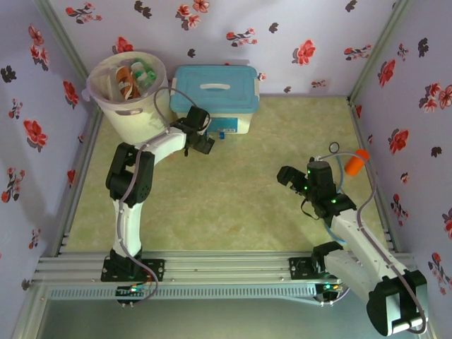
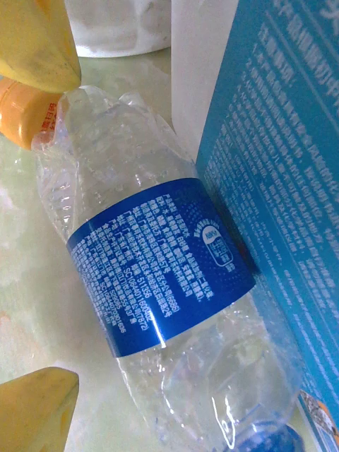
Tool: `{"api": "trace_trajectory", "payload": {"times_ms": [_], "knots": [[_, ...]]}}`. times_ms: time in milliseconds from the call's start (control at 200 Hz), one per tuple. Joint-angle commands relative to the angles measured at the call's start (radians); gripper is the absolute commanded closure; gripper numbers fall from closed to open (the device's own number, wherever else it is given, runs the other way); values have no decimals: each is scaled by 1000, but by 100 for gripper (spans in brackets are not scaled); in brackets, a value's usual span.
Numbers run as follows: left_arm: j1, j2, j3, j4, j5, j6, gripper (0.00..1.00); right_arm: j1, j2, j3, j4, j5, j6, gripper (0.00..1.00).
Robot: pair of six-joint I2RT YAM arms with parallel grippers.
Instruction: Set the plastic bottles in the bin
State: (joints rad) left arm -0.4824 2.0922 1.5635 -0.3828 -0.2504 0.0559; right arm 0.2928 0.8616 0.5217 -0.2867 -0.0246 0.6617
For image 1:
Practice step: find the clear bottle green label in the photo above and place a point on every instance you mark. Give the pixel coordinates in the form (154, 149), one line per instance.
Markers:
(141, 76)

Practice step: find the brown label bottle white cap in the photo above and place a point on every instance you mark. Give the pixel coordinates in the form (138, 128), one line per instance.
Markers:
(125, 83)

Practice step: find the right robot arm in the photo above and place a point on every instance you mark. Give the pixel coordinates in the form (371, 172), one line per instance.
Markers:
(356, 240)

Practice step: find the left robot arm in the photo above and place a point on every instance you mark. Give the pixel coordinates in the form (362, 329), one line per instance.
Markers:
(127, 226)

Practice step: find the white speckled ribbed bin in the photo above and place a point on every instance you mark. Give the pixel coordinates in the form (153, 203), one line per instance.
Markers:
(134, 123)

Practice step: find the translucent lavender bin liner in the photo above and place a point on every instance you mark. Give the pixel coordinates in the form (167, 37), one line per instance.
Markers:
(100, 84)

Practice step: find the orange plastic cylinder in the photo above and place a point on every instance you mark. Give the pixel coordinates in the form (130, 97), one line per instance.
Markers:
(356, 162)

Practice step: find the white storage box blue lid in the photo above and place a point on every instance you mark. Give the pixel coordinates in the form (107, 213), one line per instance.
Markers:
(215, 81)

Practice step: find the small LED circuit board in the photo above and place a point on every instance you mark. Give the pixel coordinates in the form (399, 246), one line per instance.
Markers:
(332, 286)
(132, 290)

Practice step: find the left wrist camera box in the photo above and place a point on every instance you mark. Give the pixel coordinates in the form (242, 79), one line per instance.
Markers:
(206, 125)

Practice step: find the aluminium frame cross rail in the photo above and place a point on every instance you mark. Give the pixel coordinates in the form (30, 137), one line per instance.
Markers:
(226, 268)

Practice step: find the aluminium frame post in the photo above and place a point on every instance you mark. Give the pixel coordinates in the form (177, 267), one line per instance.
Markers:
(381, 42)
(60, 31)

